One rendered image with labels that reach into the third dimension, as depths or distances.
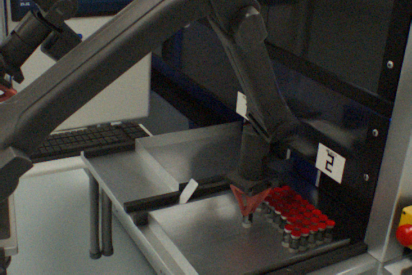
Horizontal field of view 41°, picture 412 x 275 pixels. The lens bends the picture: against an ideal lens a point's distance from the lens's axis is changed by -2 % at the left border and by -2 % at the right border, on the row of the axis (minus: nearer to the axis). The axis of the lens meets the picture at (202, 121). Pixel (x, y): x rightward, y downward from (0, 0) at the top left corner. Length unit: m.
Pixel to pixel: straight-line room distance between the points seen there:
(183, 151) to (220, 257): 0.47
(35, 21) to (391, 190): 0.75
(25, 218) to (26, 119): 2.21
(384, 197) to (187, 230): 0.41
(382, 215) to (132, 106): 1.00
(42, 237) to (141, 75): 1.15
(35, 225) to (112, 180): 1.45
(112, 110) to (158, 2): 1.22
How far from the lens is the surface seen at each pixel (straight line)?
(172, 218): 1.24
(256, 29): 0.75
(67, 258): 2.59
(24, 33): 1.10
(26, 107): 0.69
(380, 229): 1.19
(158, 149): 1.54
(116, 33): 0.67
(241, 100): 1.50
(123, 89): 1.85
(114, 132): 1.76
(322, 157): 1.27
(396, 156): 1.11
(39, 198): 3.03
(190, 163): 1.48
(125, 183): 1.38
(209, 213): 1.27
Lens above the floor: 1.58
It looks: 24 degrees down
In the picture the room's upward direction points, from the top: 4 degrees clockwise
